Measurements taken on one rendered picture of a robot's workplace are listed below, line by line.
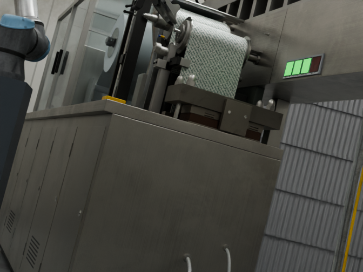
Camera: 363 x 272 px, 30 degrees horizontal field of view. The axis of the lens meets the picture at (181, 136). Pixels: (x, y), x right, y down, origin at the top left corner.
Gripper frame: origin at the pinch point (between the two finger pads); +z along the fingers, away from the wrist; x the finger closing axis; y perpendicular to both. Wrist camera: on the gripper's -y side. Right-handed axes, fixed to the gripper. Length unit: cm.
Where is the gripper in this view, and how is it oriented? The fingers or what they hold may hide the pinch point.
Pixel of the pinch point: (170, 22)
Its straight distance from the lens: 257.9
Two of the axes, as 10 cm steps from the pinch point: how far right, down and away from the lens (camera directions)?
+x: -3.3, -0.1, 9.4
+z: 5.3, 8.2, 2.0
